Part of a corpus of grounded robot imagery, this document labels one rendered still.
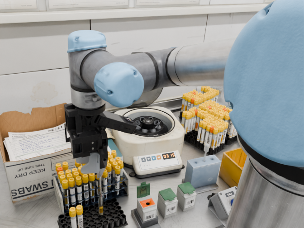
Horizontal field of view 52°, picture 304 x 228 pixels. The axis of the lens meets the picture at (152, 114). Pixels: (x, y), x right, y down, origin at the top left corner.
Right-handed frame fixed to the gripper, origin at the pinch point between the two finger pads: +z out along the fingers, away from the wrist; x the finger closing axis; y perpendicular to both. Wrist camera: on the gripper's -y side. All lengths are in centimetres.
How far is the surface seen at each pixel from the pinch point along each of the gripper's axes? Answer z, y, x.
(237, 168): 9.0, -43.0, 5.6
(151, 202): 10.0, -12.3, 6.6
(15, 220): 17.7, 21.3, -9.4
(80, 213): 7.9, 6.7, 4.3
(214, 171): 11.1, -37.4, 1.7
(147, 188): 7.8, -12.4, 3.3
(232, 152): 8.7, -47.1, -1.4
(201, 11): -28, -60, -47
